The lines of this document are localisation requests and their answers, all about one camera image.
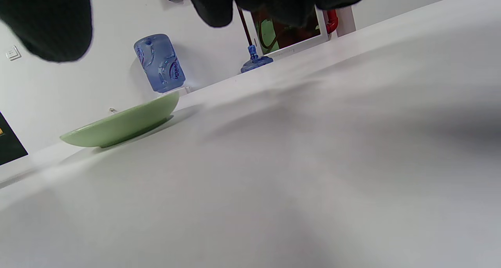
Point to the person's right hand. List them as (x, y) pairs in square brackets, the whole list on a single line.
[(47, 21)]

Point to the green seasoning dish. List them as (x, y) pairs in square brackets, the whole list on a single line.
[(125, 123)]

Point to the blue dispenser water jug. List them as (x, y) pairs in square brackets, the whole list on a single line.
[(158, 64)]

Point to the white water dispenser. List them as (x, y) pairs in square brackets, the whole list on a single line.
[(184, 90)]

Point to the stack of blue water bottles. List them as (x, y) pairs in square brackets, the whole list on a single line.
[(256, 64)]

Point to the dark framed poster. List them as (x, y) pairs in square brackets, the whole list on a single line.
[(274, 35)]

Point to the red pipe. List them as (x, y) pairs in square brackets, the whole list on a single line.
[(332, 23)]

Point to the white wall switch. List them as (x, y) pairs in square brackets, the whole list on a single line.
[(13, 53)]

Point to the black wall panel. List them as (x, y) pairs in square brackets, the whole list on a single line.
[(9, 146)]

